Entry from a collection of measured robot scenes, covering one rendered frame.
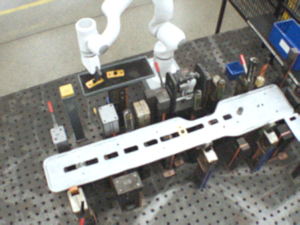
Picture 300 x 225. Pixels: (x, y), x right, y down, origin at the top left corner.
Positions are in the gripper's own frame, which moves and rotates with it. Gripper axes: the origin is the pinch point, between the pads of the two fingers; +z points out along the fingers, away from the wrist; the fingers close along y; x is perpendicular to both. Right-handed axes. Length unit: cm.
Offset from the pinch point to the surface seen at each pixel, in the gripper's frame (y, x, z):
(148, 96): 18.7, 19.4, 13.2
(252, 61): 39, 73, 2
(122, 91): 6.5, 12.3, 16.9
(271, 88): 50, 86, 23
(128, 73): 5.1, 16.9, 7.0
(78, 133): -1.9, -14.6, 44.9
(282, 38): 33, 112, 10
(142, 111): 23.4, 12.3, 15.0
